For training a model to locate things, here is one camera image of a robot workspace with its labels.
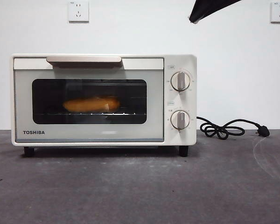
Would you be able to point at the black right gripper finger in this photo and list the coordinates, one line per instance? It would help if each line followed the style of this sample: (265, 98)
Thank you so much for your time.
(200, 7)
(217, 8)

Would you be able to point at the yellow corn cob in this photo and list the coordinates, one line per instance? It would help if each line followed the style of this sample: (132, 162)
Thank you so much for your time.
(88, 105)

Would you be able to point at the glass oven door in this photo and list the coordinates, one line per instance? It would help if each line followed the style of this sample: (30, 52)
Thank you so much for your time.
(23, 105)

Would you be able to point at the white oven knob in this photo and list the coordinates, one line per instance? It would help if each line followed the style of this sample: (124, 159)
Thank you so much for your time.
(180, 120)
(180, 81)

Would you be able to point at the white Toshiba toaster oven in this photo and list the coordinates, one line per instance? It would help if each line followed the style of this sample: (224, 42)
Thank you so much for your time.
(191, 140)

